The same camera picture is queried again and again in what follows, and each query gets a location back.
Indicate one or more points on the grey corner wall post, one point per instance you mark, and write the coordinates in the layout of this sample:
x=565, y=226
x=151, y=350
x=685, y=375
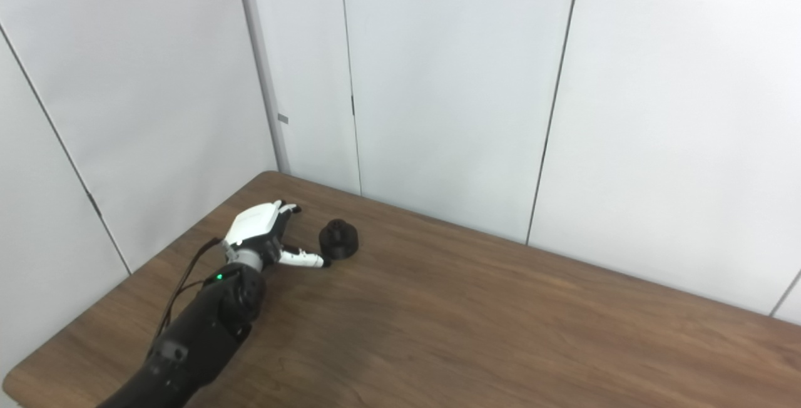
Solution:
x=260, y=64

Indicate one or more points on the round black plastic part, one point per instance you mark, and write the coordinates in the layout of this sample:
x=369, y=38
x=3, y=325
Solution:
x=339, y=242

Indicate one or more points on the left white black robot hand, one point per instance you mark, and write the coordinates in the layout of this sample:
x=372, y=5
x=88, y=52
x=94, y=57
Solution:
x=253, y=226

